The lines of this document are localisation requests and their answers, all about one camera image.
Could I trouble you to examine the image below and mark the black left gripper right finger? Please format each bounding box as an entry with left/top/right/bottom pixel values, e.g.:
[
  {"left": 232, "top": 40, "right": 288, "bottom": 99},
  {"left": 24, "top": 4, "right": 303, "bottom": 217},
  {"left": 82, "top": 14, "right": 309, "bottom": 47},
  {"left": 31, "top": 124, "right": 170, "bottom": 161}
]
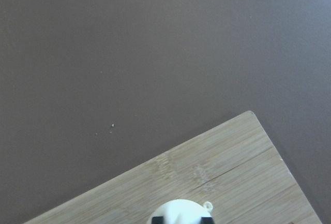
[{"left": 200, "top": 217, "right": 214, "bottom": 224}]

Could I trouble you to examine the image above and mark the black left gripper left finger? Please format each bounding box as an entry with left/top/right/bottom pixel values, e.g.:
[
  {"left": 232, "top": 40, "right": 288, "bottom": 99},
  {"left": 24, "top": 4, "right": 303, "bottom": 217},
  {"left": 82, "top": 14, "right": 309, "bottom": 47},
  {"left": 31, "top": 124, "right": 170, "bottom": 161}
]
[{"left": 151, "top": 216, "right": 163, "bottom": 224}]

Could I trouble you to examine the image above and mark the wooden cutting board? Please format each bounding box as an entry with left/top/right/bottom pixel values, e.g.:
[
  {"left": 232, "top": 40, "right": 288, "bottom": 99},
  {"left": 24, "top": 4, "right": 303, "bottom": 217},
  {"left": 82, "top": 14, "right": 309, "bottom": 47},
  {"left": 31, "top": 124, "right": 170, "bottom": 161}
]
[{"left": 31, "top": 111, "right": 320, "bottom": 223}]

